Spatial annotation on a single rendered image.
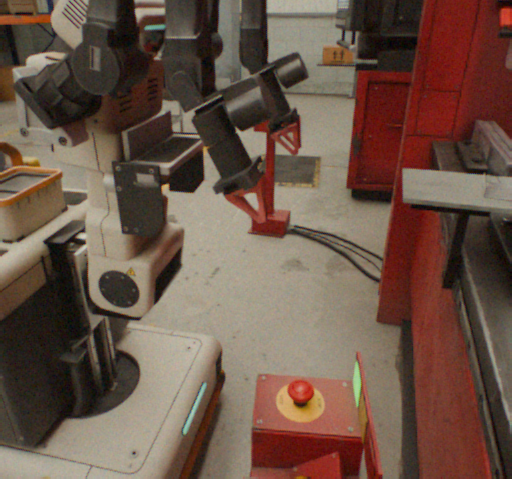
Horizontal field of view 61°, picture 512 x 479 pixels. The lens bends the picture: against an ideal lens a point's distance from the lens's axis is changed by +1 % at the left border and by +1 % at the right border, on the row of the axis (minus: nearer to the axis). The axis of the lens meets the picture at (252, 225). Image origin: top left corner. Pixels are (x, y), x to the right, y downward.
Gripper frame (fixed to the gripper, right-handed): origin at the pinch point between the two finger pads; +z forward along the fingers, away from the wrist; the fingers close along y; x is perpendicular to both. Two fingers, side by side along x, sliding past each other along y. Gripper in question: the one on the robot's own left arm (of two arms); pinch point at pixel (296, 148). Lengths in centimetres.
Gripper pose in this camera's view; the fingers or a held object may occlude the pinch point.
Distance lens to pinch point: 113.8
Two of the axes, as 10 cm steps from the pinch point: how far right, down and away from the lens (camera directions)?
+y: 2.3, -4.3, 8.8
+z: 4.4, 8.5, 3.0
